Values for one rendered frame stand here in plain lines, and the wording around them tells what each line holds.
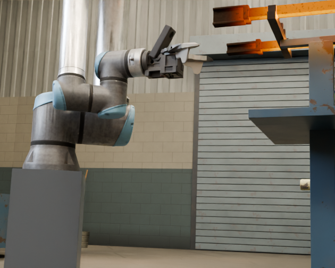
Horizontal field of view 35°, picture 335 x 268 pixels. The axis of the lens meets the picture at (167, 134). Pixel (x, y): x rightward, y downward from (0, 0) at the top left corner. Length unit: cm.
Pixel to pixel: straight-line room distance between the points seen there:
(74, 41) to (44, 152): 37
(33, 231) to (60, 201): 12
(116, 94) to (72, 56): 19
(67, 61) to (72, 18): 16
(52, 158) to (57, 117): 14
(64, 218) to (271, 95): 854
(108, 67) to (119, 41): 19
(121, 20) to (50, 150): 52
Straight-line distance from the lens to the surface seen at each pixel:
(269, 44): 159
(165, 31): 168
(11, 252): 174
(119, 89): 169
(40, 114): 180
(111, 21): 188
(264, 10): 136
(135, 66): 167
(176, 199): 1006
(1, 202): 625
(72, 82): 168
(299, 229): 974
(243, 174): 984
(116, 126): 180
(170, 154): 1017
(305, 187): 220
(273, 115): 121
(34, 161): 176
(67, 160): 178
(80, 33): 177
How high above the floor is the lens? 44
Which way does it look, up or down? 10 degrees up
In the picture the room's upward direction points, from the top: 2 degrees clockwise
